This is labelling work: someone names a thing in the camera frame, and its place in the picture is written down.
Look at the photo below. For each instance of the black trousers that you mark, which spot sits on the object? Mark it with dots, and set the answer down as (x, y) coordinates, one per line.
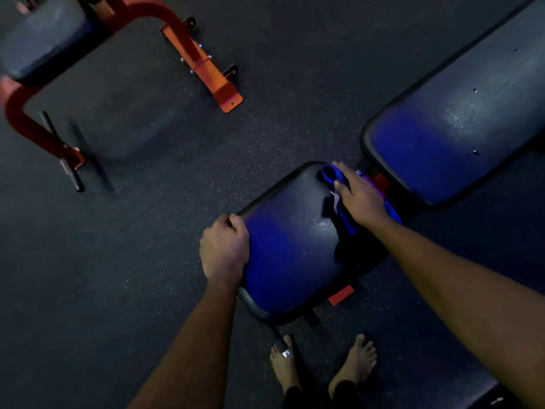
(340, 398)

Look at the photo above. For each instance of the person's left forearm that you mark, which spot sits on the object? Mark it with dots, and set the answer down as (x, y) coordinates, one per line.
(191, 349)

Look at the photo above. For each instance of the person's right forearm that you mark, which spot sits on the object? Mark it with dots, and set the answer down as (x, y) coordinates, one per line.
(460, 289)

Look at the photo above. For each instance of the black padded bench cushion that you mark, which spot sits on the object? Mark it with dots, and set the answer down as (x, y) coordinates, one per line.
(42, 38)

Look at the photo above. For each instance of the person's left thumb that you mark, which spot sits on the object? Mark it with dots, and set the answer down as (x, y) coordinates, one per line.
(241, 227)

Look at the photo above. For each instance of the person's right foot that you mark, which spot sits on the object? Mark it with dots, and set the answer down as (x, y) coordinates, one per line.
(355, 362)

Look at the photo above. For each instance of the person's left foot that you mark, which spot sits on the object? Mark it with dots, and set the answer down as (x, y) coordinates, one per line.
(284, 370)

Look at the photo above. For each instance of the person's left hand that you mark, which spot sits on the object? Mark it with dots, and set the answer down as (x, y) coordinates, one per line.
(223, 251)

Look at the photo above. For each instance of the person's right hand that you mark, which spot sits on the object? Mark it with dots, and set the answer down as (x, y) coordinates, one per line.
(364, 202)

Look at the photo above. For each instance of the person's foot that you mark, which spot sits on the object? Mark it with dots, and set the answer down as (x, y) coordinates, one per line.
(284, 370)
(355, 362)

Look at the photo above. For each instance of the blue cleaning cloth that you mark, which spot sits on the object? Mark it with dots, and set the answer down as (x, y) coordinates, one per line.
(329, 174)

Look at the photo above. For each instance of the black bench back pad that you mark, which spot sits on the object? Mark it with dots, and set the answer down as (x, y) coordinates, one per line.
(447, 123)

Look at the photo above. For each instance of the black bench seat pad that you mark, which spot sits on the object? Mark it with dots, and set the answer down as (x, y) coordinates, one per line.
(289, 255)

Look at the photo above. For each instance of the small black frame wheel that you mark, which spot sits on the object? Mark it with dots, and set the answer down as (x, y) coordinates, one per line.
(231, 72)
(190, 23)

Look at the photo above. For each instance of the orange curved bench frame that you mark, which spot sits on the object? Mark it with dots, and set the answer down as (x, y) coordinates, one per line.
(200, 59)

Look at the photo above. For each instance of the person's right thumb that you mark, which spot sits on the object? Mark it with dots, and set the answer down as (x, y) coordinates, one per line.
(340, 192)

